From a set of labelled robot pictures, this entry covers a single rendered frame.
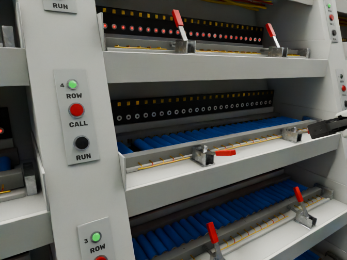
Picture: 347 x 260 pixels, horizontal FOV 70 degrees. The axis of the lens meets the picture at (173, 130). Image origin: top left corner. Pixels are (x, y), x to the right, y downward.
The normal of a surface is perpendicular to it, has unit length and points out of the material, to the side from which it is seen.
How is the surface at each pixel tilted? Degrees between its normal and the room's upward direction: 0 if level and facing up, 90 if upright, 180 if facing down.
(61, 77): 90
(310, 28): 90
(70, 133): 90
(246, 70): 110
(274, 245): 20
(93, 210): 90
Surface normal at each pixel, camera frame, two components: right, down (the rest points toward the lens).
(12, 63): 0.53, 0.25
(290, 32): -0.85, 0.13
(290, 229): 0.03, -0.96
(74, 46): 0.51, -0.10
